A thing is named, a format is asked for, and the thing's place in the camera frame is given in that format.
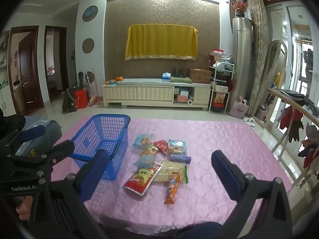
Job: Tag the broom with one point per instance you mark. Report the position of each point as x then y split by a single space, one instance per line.
94 100

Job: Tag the purple gum tube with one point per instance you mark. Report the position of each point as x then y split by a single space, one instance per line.
180 158

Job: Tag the beige patterned curtain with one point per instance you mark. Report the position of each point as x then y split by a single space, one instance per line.
259 42

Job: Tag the small red snack packet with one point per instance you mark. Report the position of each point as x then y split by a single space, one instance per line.
161 145

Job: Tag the orange yellow snack packet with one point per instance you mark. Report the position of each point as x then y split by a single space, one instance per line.
149 151

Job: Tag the green folded cloth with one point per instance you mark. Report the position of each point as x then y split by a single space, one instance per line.
180 79

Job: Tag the red paper bag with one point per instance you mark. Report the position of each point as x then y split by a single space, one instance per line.
81 99

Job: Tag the blue cartoon snack packet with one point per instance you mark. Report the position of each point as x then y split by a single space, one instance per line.
142 140

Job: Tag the red garment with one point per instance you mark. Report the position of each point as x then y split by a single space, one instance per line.
289 122

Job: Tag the brown cardboard box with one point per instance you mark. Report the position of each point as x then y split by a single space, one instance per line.
200 76

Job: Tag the red white box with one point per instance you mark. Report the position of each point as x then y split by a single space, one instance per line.
216 53

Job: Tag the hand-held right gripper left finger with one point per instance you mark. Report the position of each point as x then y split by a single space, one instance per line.
96 171

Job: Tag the light blue bread packet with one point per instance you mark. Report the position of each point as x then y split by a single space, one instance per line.
177 145

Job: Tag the orange sausage stick packet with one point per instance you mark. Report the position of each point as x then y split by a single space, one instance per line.
171 189

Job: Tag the pink quilted blanket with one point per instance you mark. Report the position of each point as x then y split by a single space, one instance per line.
211 134

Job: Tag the pink gift bag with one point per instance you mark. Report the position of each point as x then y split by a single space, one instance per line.
238 109

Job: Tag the silver tower air conditioner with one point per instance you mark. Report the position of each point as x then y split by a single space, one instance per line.
243 54

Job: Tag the red flower vase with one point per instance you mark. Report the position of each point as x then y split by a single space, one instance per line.
239 6

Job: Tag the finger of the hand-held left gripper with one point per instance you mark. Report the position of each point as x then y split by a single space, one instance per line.
32 133
59 150

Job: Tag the glass balcony door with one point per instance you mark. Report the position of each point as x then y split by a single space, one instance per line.
291 54

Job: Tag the white display cupboard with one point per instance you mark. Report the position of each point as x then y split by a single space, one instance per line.
5 99

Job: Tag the row of dark bottles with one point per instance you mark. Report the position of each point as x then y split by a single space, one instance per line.
179 72

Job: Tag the black bag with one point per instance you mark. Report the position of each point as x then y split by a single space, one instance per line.
68 102

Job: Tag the round brown wall disc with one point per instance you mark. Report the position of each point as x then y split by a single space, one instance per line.
90 76
87 45

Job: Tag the blue tissue box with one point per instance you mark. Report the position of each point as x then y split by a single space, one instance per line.
166 77

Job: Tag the orange printed bag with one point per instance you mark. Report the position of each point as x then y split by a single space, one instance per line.
219 97

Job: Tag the dark wooden door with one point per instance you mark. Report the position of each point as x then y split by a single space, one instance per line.
25 67

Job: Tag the person's left hand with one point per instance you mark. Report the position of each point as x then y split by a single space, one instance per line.
23 208

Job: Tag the white metal rack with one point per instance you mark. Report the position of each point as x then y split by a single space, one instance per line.
210 92

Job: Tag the round wall disc blue plate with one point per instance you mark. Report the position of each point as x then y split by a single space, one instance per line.
90 12

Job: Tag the large red snack packet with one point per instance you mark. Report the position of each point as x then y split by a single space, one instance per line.
142 179

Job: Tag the clear cracker pack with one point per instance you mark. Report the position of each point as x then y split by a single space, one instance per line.
169 169

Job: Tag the white slipper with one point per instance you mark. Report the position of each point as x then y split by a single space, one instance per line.
246 120
251 122

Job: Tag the blue plastic basket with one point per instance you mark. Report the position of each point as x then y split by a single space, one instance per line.
99 129

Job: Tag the wooden clothes rack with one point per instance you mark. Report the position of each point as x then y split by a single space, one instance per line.
281 94

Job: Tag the white paper roll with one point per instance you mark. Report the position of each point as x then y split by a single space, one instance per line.
190 102

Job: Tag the cream TV cabinet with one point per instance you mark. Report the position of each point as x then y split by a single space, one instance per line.
144 93

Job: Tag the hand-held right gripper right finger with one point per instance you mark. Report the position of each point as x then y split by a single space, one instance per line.
225 173

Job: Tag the dark wooden doorway frame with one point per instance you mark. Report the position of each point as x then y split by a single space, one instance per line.
65 62

